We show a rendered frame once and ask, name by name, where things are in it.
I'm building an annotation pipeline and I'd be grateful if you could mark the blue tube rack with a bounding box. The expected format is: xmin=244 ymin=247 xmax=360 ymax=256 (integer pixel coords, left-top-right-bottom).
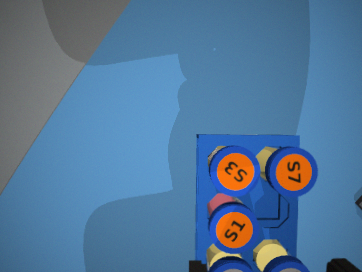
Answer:
xmin=195 ymin=134 xmax=300 ymax=272

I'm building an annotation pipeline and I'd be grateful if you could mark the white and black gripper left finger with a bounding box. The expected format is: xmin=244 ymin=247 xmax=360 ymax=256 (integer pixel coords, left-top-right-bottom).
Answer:
xmin=189 ymin=260 xmax=208 ymax=272

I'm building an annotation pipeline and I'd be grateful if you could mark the tube with blue cap and grey dot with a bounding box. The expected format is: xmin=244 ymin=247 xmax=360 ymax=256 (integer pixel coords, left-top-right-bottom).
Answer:
xmin=253 ymin=240 xmax=310 ymax=272

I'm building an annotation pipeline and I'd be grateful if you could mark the blue bench mat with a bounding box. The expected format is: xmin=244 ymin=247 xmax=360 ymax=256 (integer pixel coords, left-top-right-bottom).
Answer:
xmin=0 ymin=0 xmax=362 ymax=272

